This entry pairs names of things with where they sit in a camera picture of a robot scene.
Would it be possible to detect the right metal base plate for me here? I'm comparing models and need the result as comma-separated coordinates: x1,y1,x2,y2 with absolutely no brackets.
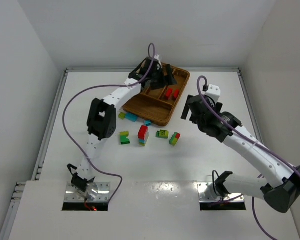
197,182,245,204

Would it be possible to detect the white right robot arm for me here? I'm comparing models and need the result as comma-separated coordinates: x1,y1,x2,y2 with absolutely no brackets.
181,85,300,213

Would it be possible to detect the metal base plate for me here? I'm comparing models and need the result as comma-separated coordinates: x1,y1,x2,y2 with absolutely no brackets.
197,182,245,204
64,182,111,203

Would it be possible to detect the brown wicker divided tray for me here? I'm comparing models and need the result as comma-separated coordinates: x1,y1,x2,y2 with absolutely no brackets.
122,65,191,127

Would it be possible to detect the green lime lego pair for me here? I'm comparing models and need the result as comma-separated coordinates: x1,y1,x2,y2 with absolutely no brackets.
156,130,169,139

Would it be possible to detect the long cyan lego brick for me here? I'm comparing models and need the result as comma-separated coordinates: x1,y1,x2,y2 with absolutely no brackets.
125,112,138,122

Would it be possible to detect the small red lego brick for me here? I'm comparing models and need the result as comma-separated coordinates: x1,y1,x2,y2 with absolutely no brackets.
173,89,180,100

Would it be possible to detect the lime green small lego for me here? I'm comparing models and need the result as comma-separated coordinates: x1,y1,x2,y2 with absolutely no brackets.
118,112,126,120

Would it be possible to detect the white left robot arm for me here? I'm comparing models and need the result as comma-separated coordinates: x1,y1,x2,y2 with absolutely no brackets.
64,55,177,193

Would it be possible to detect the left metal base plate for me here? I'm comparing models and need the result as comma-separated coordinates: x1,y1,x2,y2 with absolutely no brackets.
64,182,111,203

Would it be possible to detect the cyan lime lego stack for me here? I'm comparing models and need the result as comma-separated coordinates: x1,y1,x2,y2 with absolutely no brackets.
138,136,149,146

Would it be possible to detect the lime red green lego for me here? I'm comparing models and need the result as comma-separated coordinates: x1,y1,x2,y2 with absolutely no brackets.
169,132,181,146

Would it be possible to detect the green yellow notched lego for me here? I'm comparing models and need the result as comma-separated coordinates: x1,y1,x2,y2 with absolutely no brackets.
119,131,130,145

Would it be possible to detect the red top lego stack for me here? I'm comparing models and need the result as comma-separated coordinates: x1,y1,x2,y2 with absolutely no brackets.
137,125,149,140

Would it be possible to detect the small cyan lego cube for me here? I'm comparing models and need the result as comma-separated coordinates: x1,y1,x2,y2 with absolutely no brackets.
144,120,152,126

